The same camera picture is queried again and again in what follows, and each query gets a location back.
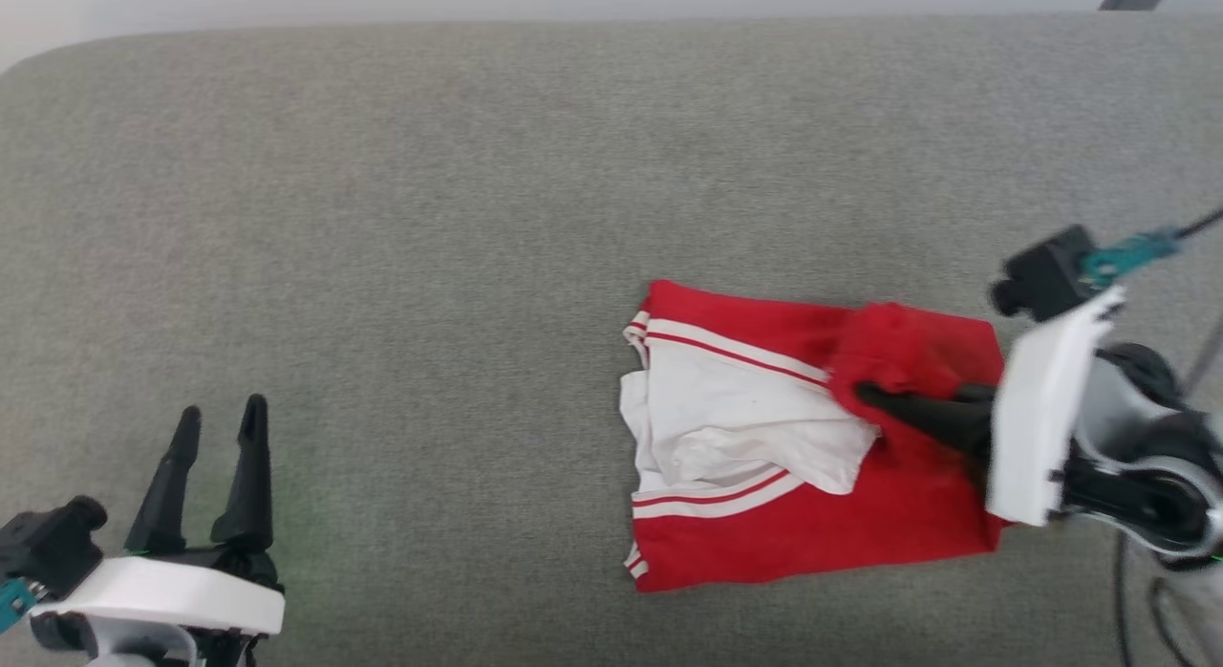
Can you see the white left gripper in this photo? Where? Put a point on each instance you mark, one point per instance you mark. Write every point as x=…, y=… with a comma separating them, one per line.
x=172, y=591

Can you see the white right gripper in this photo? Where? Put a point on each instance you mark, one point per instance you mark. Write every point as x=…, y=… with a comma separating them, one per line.
x=1037, y=419

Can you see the red and white garment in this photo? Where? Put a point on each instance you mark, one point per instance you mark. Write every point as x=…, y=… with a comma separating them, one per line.
x=764, y=543

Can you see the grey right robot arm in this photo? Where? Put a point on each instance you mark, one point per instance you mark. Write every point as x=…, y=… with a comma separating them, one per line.
x=1147, y=476

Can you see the grey fabric sofa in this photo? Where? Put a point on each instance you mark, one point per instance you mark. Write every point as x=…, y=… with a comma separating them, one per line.
x=430, y=218

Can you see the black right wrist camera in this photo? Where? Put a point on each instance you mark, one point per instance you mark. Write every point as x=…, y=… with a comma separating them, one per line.
x=1046, y=275

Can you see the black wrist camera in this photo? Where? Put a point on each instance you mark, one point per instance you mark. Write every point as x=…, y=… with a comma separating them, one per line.
x=53, y=548
x=1046, y=275

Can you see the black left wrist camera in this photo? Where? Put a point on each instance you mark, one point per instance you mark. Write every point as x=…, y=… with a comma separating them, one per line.
x=53, y=548

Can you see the teal right camera plug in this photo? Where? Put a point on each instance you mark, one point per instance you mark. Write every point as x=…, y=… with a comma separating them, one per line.
x=1127, y=256

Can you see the teal camera plug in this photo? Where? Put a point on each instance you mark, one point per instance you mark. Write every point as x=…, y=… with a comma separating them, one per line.
x=11, y=605
x=1127, y=256

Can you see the teal left camera plug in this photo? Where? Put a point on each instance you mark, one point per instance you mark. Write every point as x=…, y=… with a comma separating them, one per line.
x=11, y=605

